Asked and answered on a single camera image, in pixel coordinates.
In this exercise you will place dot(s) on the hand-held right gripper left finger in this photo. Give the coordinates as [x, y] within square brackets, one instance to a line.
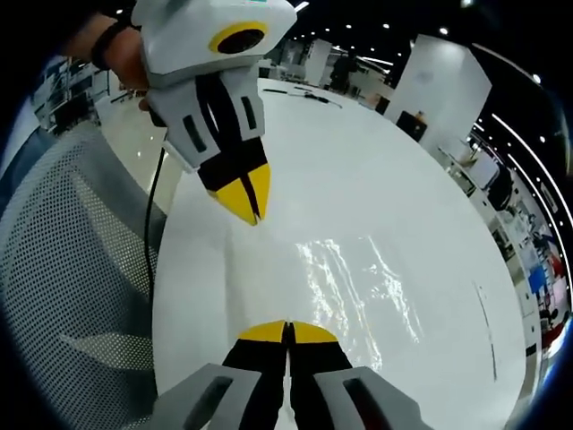
[250, 358]

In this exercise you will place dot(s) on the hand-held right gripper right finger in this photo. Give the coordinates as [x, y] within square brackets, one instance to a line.
[322, 363]

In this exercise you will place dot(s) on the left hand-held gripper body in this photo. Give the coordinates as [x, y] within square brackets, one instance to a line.
[201, 40]

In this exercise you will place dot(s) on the clear food packaging bag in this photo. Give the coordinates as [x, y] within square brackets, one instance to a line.
[340, 295]
[488, 331]

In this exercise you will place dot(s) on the person's left hand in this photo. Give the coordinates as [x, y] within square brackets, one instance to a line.
[132, 67]

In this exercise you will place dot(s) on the black tool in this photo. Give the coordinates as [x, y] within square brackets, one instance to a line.
[274, 91]
[322, 98]

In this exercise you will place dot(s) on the black wristband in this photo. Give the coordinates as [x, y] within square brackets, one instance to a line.
[102, 47]

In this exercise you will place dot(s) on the black cabinet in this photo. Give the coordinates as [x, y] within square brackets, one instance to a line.
[412, 126]

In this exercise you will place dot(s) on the grey mesh chair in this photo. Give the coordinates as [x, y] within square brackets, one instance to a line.
[67, 269]

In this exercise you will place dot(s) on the white square pillar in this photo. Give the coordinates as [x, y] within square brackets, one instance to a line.
[438, 85]

